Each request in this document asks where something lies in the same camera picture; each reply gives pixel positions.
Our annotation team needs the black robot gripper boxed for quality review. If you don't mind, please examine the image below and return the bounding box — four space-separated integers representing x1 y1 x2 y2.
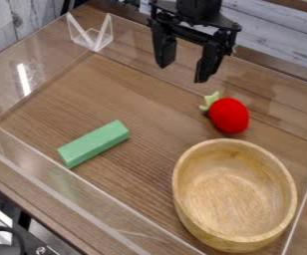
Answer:
148 0 241 83

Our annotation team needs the black cable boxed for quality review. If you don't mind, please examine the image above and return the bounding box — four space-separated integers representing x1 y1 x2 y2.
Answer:
0 225 27 255

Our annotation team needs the red plush strawberry toy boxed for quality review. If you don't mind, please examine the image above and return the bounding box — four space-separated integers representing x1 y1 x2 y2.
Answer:
198 92 249 133

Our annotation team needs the black table leg bracket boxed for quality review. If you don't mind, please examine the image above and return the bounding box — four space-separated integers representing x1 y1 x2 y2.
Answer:
12 211 59 255

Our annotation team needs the clear acrylic tray wall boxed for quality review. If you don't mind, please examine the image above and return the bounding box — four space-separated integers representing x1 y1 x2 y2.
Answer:
0 7 307 255

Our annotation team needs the wooden bowl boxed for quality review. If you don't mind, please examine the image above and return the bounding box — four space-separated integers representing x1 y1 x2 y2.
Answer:
171 138 297 253

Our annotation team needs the green rectangular block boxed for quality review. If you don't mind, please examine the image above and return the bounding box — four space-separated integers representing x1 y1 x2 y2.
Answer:
57 120 130 168

